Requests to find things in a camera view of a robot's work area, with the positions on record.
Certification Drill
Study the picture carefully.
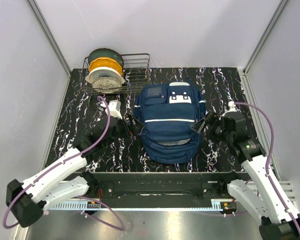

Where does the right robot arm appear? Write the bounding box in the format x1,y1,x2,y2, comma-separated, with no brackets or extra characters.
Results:
191,111,300,240

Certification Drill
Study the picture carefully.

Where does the white plate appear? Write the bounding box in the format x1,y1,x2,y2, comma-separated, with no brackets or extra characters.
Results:
85,67,125,85

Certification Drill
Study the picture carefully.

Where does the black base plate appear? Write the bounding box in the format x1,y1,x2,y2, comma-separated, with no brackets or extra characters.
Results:
91,172,233,211

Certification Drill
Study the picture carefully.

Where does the yellow plate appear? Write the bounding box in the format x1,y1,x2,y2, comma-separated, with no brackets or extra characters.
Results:
88,57,123,76

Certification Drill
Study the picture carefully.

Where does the wire dish rack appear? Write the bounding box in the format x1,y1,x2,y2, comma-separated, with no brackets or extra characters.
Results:
79,53,151,95

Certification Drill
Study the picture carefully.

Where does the grey speckled plate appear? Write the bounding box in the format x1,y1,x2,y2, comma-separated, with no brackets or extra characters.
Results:
92,77,122,94

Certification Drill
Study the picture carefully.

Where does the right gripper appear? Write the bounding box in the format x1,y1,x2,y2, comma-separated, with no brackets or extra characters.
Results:
190,110,233,145

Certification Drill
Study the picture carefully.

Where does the navy blue student backpack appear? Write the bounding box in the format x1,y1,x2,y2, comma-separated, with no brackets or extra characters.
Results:
133,81,206,164

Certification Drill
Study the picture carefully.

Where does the dark green plate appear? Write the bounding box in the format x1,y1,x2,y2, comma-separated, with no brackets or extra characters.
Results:
88,47,124,68

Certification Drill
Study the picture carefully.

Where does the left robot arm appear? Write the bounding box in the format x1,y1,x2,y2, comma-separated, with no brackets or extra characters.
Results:
5,114,137,228

